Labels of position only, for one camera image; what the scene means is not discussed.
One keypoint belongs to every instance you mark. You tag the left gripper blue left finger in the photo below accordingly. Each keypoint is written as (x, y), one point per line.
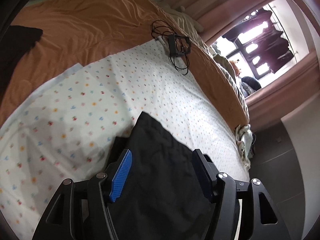
(118, 173)

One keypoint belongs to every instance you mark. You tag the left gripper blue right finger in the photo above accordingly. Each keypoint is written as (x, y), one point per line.
(206, 174)

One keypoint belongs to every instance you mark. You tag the black long-sleeve jacket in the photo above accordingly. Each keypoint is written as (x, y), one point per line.
(162, 197)

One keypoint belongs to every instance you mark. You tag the dark hanging clothes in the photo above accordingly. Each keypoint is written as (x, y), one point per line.
(261, 44)

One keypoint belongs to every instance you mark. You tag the crumpled patterned white cloth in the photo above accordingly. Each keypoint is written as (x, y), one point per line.
(244, 139)

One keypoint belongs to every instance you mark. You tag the floral white bed sheet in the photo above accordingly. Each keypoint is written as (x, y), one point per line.
(67, 129)

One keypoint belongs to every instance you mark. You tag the pink right curtain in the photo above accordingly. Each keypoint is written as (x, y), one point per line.
(269, 104)

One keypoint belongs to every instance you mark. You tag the orange plush toy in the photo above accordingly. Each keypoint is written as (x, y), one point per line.
(236, 69)

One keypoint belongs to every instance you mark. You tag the orange-brown blanket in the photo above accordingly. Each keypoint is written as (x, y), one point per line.
(86, 31)

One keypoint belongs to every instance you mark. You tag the black folded garment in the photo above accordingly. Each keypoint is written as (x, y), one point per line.
(16, 42)

